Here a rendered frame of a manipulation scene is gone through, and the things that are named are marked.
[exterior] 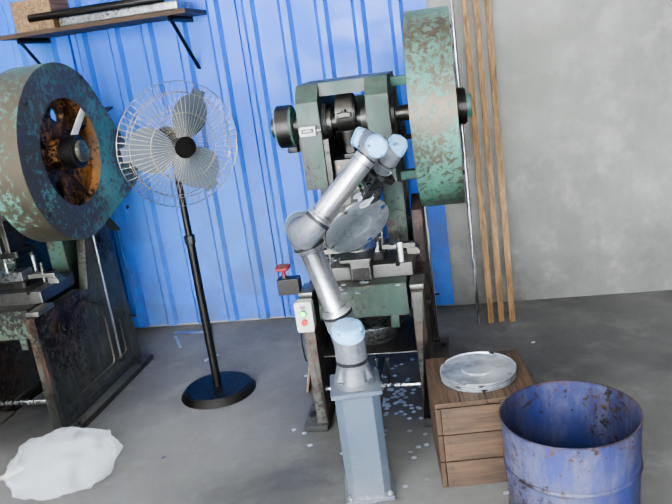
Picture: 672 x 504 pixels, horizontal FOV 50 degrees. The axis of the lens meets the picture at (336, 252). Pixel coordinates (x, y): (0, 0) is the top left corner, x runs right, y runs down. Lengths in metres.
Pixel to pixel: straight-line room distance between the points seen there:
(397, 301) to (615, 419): 1.05
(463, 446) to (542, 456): 0.63
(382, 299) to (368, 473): 0.76
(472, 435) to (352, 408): 0.46
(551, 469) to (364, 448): 0.78
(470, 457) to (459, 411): 0.19
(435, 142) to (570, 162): 1.76
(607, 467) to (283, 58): 2.99
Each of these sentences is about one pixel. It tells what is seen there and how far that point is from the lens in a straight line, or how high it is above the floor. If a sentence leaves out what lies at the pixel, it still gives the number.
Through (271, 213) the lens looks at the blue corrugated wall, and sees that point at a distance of 4.52.
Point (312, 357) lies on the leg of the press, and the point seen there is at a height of 0.35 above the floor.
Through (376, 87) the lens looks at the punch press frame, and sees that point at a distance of 3.06.
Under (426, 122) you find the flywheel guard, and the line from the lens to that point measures 2.76.
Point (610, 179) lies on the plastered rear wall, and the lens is 4.48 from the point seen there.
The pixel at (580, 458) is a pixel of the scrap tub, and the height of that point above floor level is 0.45.
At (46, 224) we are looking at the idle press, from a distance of 3.42.
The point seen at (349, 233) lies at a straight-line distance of 2.92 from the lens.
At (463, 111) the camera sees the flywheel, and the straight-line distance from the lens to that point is 3.09.
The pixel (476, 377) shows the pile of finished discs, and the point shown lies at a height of 0.38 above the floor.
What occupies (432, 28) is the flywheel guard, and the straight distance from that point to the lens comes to 2.90.
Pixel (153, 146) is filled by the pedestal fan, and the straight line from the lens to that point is 3.42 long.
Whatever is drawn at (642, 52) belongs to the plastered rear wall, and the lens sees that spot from 4.43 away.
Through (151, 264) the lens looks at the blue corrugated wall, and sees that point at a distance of 4.86.
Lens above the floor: 1.63
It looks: 16 degrees down
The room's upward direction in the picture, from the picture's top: 8 degrees counter-clockwise
